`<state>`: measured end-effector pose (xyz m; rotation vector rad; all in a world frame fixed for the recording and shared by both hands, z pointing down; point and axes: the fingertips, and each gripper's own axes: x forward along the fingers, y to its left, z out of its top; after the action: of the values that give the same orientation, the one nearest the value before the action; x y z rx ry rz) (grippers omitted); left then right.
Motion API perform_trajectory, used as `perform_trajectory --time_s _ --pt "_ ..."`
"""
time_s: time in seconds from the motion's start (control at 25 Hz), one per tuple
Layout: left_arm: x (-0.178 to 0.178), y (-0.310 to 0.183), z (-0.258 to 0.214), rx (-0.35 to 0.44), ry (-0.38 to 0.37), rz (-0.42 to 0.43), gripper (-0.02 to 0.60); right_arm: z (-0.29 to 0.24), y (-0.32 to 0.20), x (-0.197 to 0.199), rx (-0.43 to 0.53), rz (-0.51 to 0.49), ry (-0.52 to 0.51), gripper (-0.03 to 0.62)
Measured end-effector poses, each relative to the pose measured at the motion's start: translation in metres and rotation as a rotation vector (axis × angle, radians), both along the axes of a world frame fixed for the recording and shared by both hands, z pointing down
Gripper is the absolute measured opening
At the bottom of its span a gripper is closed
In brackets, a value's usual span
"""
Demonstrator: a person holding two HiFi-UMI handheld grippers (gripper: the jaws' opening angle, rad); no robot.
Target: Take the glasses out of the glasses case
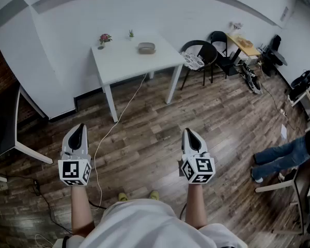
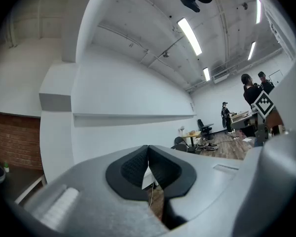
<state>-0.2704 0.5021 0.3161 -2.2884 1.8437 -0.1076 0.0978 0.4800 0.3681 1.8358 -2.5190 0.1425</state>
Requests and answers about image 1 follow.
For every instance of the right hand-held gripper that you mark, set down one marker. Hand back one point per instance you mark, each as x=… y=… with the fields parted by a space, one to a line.
x=199 y=169

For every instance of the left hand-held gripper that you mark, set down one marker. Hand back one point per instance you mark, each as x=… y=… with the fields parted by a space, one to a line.
x=72 y=170

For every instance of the beige glasses case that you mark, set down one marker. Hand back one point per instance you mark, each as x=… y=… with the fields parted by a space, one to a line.
x=146 y=48

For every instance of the person's left forearm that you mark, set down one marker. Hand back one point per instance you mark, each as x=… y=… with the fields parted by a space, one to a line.
x=81 y=210

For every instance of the person's right forearm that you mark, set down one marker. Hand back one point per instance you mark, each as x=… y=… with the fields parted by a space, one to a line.
x=195 y=205

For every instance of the person's yellow shoe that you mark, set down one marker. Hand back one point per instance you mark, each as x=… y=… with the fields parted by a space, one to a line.
x=122 y=197
x=154 y=195

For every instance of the dark desk with white legs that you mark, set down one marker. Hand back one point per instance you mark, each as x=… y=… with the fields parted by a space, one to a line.
x=7 y=128

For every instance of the patterned round seat cushion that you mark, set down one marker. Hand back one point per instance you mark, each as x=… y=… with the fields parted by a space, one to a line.
x=192 y=60

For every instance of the black and white floor device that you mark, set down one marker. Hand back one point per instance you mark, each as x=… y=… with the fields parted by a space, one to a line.
x=251 y=79

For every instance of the white paper sheet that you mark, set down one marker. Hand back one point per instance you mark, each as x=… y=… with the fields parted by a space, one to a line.
x=284 y=132

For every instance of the round black armchair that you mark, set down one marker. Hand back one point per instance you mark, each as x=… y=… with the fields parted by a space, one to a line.
x=209 y=52

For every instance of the white power strip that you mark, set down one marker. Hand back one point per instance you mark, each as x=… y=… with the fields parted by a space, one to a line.
x=283 y=112

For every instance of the person's white shirt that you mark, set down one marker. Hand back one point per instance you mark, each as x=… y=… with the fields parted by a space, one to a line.
x=149 y=229

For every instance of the white square table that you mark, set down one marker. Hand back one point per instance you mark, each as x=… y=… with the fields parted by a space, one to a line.
x=129 y=61

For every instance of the light wooden side table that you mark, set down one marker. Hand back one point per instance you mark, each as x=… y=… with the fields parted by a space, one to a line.
x=245 y=49

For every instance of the black folding chair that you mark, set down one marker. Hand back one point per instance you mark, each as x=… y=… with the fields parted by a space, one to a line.
x=219 y=39

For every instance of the red flower pot plant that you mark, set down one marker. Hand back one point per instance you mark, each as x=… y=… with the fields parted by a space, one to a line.
x=104 y=38

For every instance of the wooden tray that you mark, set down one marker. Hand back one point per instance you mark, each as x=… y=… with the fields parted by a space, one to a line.
x=245 y=43

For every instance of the small green potted plant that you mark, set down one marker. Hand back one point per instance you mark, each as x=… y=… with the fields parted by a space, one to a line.
x=130 y=34

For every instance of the pale flower vase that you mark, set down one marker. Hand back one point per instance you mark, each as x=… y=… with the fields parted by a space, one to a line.
x=236 y=27

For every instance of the black round pedestal table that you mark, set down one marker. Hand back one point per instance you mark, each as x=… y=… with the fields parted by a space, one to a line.
x=276 y=54

